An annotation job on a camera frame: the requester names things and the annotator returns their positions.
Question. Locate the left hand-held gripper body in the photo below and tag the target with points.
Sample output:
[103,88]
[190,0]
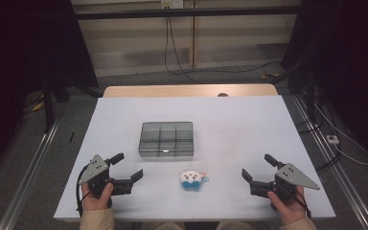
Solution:
[92,169]

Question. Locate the person's right leg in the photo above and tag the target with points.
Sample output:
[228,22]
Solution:
[236,226]

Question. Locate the black metal stand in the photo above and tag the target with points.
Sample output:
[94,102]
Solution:
[48,108]

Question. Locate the white power strip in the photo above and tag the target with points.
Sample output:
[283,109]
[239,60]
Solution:
[332,139]

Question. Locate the black horizontal bar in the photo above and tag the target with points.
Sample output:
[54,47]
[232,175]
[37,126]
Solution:
[188,12]

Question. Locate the person's left leg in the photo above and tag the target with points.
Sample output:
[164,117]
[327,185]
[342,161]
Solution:
[163,226]

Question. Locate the clear plastic compartment box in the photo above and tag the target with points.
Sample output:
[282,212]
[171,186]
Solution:
[166,139]

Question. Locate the yellow tape strip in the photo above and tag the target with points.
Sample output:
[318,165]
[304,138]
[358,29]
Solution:
[37,105]
[271,75]

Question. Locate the white table board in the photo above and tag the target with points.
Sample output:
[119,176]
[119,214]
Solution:
[236,134]

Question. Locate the person's left hand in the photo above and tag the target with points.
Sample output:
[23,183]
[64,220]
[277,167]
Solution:
[96,203]

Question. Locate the aluminium floor rail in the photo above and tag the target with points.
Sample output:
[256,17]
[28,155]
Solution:
[338,166]
[25,182]

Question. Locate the person's right hand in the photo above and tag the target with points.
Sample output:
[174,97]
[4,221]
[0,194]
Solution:
[292,212]

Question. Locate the black curtain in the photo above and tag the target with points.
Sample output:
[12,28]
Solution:
[351,64]
[19,64]

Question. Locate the person's leg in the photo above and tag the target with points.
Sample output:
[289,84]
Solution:
[236,226]
[163,226]

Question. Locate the white wall outlet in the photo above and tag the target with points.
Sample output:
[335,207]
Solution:
[172,4]

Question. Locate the white and blue plush toy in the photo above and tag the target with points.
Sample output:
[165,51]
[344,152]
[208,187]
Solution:
[191,180]

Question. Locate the small black floor object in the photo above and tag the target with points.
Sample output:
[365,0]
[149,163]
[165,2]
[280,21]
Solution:
[72,137]

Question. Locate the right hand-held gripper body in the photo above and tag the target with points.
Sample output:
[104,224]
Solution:
[292,177]

